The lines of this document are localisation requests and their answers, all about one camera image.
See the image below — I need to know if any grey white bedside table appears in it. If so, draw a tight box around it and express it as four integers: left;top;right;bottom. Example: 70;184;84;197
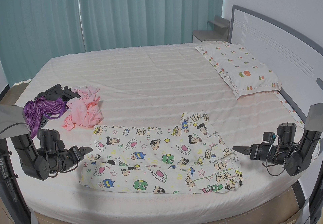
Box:
192;15;230;42

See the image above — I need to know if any blue-green curtain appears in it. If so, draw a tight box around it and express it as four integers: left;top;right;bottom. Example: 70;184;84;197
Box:
78;0;224;50
0;0;85;88

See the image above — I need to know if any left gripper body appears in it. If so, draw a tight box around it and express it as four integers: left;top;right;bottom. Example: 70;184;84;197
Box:
56;145;80;168

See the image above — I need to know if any black garment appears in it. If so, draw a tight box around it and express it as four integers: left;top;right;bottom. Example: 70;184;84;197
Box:
34;84;81;129

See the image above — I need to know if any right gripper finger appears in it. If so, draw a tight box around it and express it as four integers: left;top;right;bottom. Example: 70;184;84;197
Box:
232;145;251;156

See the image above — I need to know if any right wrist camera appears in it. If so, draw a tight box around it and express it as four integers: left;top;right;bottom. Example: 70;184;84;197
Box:
262;131;275;146

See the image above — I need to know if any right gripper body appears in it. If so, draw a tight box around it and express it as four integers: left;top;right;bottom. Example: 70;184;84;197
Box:
249;142;270;161

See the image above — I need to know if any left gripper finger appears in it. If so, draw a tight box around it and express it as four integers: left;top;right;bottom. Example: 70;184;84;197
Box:
78;145;93;156

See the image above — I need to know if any white printed pillow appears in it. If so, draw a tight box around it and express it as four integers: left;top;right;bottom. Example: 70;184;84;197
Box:
195;43;282;100

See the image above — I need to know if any white printed pyjama top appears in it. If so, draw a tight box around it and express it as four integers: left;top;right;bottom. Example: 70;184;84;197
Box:
79;111;245;195

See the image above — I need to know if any pink garment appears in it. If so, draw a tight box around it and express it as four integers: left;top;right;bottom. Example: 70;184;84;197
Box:
62;85;104;132

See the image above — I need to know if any purple satin garment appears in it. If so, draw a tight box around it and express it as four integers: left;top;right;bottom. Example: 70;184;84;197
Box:
23;98;69;139

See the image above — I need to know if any black cable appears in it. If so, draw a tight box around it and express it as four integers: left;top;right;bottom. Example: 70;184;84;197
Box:
262;161;291;177
0;122;34;140

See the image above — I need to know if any bed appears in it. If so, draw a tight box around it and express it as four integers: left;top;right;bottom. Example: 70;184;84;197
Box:
0;4;323;221

